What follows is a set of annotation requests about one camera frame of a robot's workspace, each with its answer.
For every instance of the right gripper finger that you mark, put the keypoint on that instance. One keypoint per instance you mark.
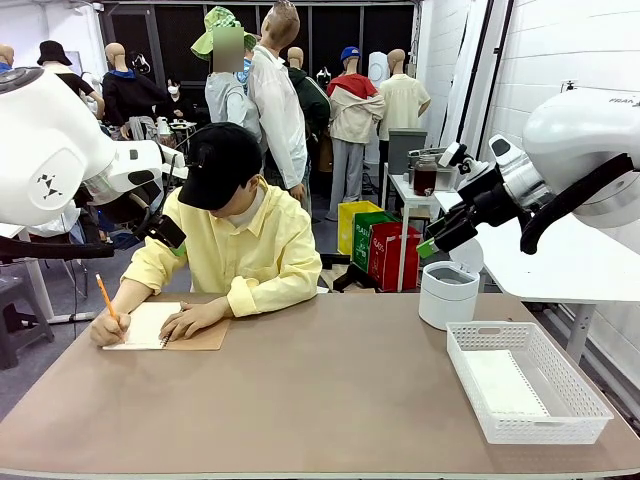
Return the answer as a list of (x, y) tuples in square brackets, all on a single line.
[(447, 217), (452, 237)]

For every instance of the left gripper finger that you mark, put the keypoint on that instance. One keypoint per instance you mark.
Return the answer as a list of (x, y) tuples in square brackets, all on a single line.
[(167, 235), (175, 227)]

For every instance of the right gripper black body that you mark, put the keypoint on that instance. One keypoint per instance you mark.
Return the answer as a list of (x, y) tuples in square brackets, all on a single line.
[(492, 202)]

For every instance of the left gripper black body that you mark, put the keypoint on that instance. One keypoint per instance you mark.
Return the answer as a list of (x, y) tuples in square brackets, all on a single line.
[(142, 207)]

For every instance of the yellow pencil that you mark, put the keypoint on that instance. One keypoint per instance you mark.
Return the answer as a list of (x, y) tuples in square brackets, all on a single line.
[(105, 295)]

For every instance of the brown spiral notebook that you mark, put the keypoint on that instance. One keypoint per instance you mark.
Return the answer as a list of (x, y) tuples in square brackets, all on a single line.
[(205, 337)]

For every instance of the white paper sheet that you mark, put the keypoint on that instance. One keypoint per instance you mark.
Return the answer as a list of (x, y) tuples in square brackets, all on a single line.
[(505, 385)]

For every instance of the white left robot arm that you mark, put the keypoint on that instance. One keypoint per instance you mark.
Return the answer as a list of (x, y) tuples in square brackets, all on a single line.
[(40, 150)]

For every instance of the person's left forearm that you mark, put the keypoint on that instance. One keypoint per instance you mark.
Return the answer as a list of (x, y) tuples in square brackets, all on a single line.
[(270, 295)]

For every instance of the person's right forearm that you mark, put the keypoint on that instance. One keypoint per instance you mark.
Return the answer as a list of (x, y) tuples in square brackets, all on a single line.
[(140, 280)]

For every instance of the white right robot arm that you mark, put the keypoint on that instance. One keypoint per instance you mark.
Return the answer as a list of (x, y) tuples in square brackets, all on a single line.
[(575, 130)]

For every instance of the person's left hand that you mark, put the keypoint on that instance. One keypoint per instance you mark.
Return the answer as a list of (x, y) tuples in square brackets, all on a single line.
[(192, 320)]

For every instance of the person's right hand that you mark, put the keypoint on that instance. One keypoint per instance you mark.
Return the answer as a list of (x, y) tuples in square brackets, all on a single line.
[(110, 330)]

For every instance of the dark liquid glass jar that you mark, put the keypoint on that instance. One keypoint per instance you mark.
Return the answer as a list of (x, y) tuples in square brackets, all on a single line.
[(425, 177)]

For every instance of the small white side table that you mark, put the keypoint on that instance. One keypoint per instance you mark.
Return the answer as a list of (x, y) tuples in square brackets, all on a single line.
[(400, 187)]

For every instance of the white round trash bin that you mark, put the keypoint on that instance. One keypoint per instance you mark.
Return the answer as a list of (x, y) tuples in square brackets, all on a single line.
[(445, 305)]

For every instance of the grey tray stack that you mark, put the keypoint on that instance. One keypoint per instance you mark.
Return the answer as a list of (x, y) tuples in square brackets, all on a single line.
[(425, 152)]

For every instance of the red recycling bin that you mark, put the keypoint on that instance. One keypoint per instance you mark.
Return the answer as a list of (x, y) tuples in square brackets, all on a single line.
[(385, 270)]

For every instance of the black baseball cap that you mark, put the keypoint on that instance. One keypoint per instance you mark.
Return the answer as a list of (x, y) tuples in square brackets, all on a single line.
[(220, 165)]

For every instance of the grey cabinet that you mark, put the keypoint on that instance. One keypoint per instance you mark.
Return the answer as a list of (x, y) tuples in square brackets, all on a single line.
[(405, 150)]

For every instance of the white plastic bag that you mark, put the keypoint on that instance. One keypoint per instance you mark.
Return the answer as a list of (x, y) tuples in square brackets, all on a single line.
[(60, 225)]

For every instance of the green recycling bin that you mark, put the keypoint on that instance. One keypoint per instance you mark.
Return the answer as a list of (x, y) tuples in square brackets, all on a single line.
[(365, 240)]

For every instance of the person in yellow shirt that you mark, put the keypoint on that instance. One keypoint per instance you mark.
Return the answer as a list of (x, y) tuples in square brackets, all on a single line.
[(260, 250)]

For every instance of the yellow recycling bin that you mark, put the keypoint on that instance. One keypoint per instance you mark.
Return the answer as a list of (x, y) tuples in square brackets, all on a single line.
[(347, 225)]

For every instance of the black floor stand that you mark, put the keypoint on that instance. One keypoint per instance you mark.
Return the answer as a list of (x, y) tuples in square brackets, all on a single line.
[(356, 277)]

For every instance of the person with face mask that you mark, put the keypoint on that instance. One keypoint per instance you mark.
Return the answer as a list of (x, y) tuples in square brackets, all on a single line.
[(177, 105)]

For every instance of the mannequin in black hoodie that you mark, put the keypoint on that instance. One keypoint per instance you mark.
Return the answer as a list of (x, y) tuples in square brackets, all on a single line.
[(130, 95)]

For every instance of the mannequin in cream shirt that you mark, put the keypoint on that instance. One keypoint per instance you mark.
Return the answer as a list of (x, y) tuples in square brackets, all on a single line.
[(402, 100)]

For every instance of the white desk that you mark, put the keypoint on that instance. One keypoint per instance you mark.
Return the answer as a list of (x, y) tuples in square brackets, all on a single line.
[(40, 290)]

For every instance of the mannequin in grey shirt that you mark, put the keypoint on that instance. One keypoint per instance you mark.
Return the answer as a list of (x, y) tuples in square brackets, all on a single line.
[(225, 97)]

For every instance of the mannequin in black top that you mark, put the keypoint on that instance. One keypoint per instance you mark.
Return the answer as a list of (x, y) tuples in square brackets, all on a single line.
[(80, 84)]

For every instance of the black tripod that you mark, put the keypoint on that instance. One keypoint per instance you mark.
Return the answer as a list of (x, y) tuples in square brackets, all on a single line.
[(569, 86)]

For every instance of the mannequin in red beige jacket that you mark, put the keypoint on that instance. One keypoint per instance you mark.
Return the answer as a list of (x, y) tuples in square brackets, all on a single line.
[(352, 115)]

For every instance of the white hanging sheet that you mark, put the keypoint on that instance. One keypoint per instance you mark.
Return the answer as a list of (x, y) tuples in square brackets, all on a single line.
[(462, 60)]

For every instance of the tall mannequin in white shirt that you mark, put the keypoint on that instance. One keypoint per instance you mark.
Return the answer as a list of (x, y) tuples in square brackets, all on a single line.
[(275, 100)]

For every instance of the white dress form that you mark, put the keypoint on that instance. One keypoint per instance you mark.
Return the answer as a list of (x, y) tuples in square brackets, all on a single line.
[(378, 70)]

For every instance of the mannequin in dark green jacket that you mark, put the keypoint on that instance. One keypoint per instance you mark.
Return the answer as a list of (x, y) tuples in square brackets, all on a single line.
[(312, 100)]

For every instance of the black bucket hat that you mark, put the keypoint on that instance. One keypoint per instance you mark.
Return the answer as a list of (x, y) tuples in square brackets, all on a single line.
[(52, 52)]

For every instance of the blue cap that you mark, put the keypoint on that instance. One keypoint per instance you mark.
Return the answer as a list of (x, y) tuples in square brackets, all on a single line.
[(350, 53)]

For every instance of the green checked sun hat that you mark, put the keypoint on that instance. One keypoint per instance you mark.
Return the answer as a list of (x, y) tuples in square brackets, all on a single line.
[(220, 20)]

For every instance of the white perforated plastic basket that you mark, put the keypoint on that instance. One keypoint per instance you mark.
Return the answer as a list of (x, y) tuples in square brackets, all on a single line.
[(575, 400)]

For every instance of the mannequin in blue cream jacket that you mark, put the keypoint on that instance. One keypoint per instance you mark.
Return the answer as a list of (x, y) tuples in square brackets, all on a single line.
[(5, 55)]

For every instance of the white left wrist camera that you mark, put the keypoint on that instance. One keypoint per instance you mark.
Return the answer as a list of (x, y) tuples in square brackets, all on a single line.
[(174, 160)]

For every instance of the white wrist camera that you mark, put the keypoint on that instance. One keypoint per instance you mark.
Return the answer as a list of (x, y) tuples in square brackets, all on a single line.
[(450, 155), (174, 160)]

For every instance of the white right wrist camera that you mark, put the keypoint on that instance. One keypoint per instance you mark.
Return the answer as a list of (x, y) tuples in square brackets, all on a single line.
[(450, 155)]

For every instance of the black wall pole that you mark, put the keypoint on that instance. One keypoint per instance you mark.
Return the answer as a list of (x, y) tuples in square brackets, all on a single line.
[(479, 50), (502, 50)]

